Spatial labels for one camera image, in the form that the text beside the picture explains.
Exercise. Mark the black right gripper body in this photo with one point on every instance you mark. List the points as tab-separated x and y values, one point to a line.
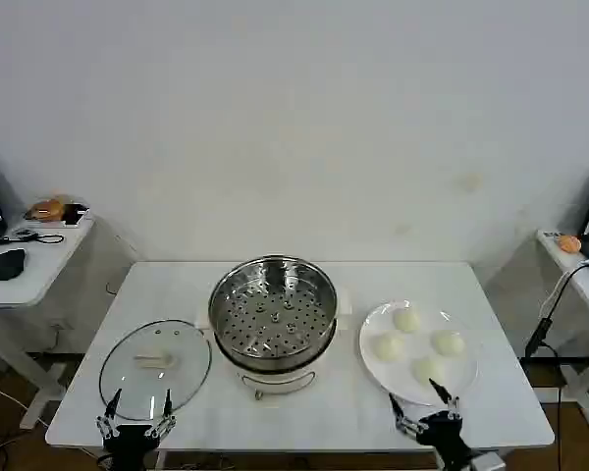
444	434

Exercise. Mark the black computer mouse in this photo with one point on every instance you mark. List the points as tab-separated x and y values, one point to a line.
7	265

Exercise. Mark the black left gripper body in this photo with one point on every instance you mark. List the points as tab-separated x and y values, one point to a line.
130	446

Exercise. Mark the steel steamer pot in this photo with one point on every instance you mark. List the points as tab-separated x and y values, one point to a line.
235	294

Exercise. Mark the small black box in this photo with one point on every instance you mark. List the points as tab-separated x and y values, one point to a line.
73	213

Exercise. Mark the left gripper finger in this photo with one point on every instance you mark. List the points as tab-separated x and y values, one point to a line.
167	414
112	414

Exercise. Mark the bagged brown bread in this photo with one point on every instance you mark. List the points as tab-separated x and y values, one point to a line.
46	208

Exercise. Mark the white electric cooker base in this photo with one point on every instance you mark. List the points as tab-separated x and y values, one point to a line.
275	385

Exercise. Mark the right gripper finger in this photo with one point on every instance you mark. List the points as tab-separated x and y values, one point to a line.
449	404
406	424

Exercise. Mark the glass lid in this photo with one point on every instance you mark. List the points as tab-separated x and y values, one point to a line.
127	353

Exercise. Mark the white plate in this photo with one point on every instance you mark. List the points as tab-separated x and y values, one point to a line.
373	353

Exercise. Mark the orange bun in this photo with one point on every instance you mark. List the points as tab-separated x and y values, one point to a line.
570	243

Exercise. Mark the white steamed bun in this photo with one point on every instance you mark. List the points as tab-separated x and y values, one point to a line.
448	342
389	347
428	369
406	320

